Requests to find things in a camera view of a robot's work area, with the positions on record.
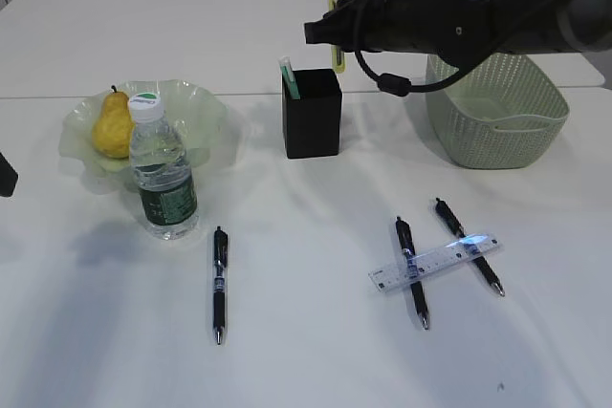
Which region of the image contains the black pen right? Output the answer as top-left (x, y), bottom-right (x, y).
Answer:
top-left (434, 198), bottom-right (505, 297)

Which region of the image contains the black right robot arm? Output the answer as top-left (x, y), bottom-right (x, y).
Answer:
top-left (304, 0), bottom-right (611, 68)

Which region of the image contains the green plastic woven basket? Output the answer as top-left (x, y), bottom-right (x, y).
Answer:
top-left (426, 54), bottom-right (570, 170)

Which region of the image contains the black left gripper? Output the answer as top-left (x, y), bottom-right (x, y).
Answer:
top-left (0, 154), bottom-right (18, 197)

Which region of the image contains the black square pen holder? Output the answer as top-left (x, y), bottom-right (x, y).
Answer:
top-left (281, 69), bottom-right (342, 160)

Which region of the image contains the yellow pear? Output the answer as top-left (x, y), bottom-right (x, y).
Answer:
top-left (91, 85), bottom-right (134, 160)

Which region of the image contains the black pen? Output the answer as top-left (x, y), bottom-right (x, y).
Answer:
top-left (434, 198), bottom-right (505, 297)
top-left (212, 226), bottom-right (229, 345)
top-left (395, 216), bottom-right (429, 330)

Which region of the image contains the black pen left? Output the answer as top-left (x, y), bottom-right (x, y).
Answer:
top-left (212, 226), bottom-right (229, 345)

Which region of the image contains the green wavy glass plate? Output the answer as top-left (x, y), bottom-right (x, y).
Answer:
top-left (58, 79), bottom-right (228, 190)

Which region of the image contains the clear plastic ruler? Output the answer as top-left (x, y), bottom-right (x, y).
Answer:
top-left (368, 232), bottom-right (503, 292)

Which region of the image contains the mint green utility knife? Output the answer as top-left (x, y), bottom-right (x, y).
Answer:
top-left (278, 55), bottom-right (300, 99)

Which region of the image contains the black pen middle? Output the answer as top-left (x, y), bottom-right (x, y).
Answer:
top-left (395, 216), bottom-right (429, 330)

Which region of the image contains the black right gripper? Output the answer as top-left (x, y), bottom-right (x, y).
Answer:
top-left (304, 0), bottom-right (496, 67)

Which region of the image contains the clear plastic water bottle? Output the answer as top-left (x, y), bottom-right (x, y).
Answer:
top-left (128, 93), bottom-right (198, 241)

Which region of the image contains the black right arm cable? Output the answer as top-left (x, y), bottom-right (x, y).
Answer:
top-left (351, 0), bottom-right (612, 98)

